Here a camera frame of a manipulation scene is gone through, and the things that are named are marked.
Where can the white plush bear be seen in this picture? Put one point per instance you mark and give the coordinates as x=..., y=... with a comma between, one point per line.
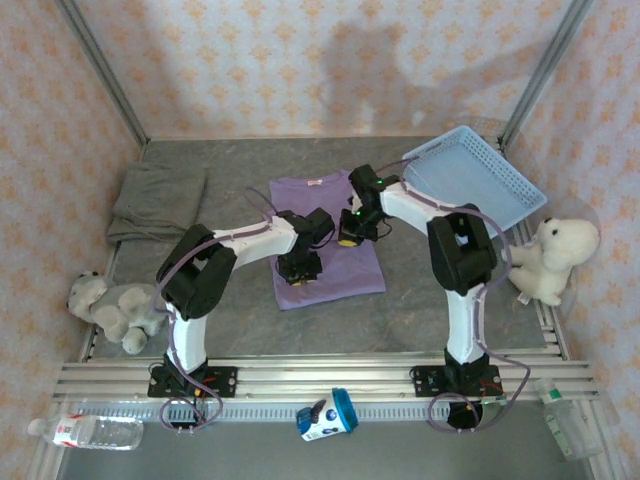
x=560, y=250

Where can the grey plush toy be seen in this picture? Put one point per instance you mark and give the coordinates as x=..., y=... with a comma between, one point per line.
x=115, y=310

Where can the clear pump bottle green label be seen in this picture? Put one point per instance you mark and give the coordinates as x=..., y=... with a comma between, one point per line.
x=570, y=430

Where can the white cup with blue lid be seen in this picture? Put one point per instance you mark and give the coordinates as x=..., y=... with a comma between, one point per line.
x=327, y=415

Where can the aluminium frame post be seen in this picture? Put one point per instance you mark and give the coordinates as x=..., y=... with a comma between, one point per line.
x=545, y=70
x=105, y=75

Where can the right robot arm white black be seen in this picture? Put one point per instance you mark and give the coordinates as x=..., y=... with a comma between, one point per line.
x=462, y=250

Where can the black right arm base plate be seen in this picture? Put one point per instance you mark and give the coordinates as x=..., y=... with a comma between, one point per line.
x=422, y=380

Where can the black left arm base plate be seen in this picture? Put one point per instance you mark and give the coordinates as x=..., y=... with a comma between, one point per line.
x=225, y=380

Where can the purple printed t-shirt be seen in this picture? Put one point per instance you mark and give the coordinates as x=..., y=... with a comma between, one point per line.
x=345, y=275

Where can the grey garment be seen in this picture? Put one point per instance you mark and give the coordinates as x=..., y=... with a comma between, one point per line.
x=155, y=200

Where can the light blue plastic basket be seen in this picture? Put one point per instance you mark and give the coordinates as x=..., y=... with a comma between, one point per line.
x=470, y=175

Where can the clear water bottle red label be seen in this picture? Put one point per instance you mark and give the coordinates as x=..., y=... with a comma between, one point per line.
x=95, y=432

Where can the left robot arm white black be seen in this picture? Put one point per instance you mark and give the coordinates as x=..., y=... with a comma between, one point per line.
x=195, y=275

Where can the aluminium mounting rail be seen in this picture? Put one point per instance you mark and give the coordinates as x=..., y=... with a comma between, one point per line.
x=325, y=375

